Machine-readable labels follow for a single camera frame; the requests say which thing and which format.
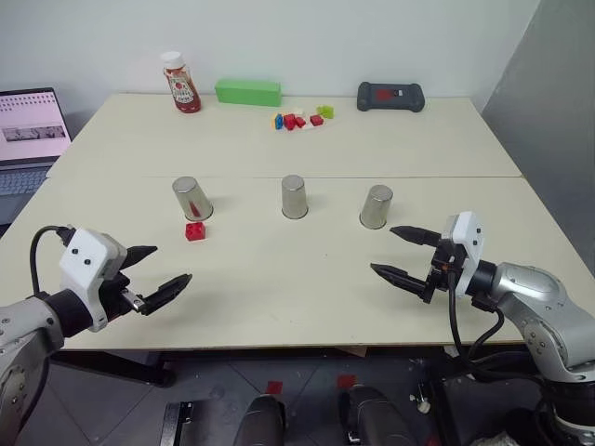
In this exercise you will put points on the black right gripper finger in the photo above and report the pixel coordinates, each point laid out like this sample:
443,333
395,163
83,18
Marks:
416,234
400,278

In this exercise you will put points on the upturned steel cup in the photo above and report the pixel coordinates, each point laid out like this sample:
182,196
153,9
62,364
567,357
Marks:
191,197
294,197
375,206

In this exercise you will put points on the green toy brick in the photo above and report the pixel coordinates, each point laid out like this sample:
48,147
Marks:
326,111

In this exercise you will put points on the dark rounded shape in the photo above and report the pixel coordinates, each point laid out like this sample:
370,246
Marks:
376,418
260,423

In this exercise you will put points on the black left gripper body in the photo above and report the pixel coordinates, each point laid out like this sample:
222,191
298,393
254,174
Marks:
118,297

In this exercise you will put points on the black table leg frame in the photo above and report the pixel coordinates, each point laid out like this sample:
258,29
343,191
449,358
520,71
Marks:
125,367

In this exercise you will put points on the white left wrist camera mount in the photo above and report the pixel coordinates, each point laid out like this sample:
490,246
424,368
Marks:
81,260

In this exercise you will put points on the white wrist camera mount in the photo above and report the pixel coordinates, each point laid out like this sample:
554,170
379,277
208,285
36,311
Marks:
81,260
467,241

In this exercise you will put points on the red toy brick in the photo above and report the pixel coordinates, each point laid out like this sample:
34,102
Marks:
195,231
290,122
300,122
317,120

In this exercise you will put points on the ketchup bottle with white cap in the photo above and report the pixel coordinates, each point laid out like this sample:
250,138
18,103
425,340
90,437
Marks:
182,88

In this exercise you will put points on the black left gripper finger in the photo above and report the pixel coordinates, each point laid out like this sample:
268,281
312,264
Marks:
137,254
169,290

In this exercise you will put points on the red floor tape marker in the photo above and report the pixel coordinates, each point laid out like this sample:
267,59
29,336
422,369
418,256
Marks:
346,381
274,387

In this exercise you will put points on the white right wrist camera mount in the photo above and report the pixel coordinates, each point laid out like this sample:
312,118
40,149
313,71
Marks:
467,241

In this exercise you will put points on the green rectangular box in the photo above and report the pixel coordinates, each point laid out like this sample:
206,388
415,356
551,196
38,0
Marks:
248,92

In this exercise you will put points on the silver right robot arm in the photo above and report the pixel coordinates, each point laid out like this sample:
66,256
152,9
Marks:
534,288

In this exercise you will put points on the black handheld controller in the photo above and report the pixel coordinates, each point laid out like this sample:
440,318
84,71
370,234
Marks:
390,96

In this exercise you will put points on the open grey laptop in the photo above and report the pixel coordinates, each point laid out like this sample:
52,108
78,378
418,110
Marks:
28,139

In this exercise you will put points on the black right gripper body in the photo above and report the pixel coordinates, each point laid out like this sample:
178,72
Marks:
446,269

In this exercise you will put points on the blue and yellow toy brick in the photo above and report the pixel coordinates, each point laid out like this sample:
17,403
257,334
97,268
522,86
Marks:
277,121

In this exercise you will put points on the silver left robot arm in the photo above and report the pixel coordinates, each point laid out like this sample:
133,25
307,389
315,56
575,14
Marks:
28,320

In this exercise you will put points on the grey partition panel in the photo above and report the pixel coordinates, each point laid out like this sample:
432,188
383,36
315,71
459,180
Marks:
544,139

